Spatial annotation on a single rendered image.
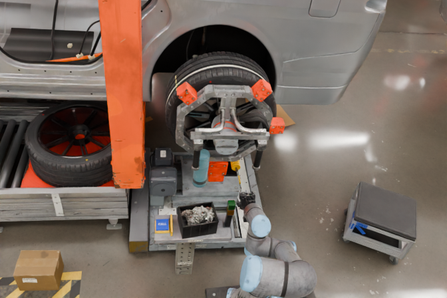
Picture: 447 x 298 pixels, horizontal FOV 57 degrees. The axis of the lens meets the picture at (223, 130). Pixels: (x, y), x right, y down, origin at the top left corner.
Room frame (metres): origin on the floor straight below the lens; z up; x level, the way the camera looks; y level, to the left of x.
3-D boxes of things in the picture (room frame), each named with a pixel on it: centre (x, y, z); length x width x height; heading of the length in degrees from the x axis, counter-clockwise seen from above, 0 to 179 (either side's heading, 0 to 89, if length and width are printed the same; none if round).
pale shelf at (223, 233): (1.36, 0.09, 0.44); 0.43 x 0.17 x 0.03; 103
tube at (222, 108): (1.66, 0.08, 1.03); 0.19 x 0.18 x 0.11; 13
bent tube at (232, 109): (1.70, -0.12, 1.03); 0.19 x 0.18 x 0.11; 13
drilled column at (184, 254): (1.36, 0.12, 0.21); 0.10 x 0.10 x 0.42; 13
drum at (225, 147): (1.73, -0.01, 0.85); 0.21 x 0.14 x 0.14; 13
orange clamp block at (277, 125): (1.88, -0.30, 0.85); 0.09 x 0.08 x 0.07; 103
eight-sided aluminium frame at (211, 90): (1.80, 0.01, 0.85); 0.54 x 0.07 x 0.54; 103
